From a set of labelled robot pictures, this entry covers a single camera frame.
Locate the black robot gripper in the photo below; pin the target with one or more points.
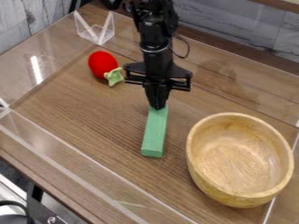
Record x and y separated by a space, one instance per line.
158 68

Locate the light brown wooden bowl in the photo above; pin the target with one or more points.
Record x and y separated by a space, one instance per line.
239 159

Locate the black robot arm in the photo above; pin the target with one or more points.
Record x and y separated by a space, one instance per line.
157 22

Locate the red plush strawberry toy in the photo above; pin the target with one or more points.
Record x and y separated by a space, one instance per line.
105 67

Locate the clear acrylic corner bracket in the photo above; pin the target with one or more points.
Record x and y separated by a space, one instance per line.
95 33

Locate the green rectangular block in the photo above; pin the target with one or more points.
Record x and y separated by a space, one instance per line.
153 146

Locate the black metal table frame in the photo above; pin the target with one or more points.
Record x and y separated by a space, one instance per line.
46 209

